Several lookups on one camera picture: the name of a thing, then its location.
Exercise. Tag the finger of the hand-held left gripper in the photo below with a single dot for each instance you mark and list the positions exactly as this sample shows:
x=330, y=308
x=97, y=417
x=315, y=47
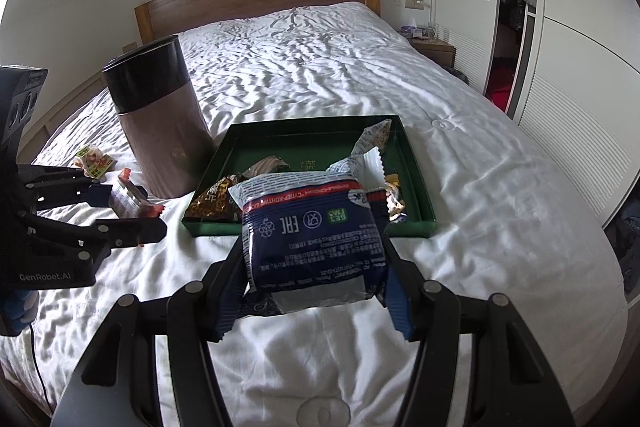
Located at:
x=65, y=187
x=125, y=232

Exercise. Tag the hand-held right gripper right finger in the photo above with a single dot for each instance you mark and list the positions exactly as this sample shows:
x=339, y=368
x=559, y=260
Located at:
x=400, y=307

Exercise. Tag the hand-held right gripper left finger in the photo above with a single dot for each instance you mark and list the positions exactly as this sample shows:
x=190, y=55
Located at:
x=225, y=272

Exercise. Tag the small red snack packet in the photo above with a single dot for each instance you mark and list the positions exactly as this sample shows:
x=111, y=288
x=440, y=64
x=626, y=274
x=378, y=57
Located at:
x=130, y=199

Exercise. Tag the dark blue snack packet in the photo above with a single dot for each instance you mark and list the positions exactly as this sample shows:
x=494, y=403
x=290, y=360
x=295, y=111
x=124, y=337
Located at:
x=310, y=237

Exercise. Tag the pink snack packet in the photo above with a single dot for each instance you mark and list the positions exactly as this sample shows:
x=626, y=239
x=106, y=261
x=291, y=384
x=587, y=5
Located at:
x=265, y=166

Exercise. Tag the dark green tray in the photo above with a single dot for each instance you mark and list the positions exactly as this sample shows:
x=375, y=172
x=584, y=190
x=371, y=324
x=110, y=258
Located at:
x=300, y=142

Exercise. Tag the long white snack packet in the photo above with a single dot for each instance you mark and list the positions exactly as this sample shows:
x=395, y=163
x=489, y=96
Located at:
x=375, y=134

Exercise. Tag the person's left hand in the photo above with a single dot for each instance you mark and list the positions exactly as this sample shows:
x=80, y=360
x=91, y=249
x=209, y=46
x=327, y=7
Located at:
x=17, y=312

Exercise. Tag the clear dried fruit bag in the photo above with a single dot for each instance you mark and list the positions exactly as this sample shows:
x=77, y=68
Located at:
x=92, y=162

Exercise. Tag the brown striped snack packet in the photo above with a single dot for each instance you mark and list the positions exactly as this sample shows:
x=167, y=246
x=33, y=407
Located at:
x=215, y=202

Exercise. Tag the small clear candy packet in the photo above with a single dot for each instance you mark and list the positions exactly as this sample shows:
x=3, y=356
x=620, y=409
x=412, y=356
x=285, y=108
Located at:
x=395, y=202

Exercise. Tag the copper and black electric kettle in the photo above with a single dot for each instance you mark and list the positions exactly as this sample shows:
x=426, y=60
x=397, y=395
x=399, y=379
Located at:
x=160, y=132

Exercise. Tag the wooden nightstand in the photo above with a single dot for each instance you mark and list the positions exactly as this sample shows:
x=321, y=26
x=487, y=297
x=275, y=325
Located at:
x=440, y=54

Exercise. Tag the drinking glass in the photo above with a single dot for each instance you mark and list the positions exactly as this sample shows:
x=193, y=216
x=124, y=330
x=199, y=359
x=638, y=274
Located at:
x=433, y=33

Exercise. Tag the tissue box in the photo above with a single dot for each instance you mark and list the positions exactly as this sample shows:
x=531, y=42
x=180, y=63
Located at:
x=411, y=29

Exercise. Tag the white wardrobe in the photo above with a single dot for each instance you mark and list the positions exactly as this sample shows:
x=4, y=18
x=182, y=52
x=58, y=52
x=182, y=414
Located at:
x=575, y=32

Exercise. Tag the beige wall socket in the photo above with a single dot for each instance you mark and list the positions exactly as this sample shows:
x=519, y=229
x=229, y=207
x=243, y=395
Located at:
x=415, y=3
x=130, y=46

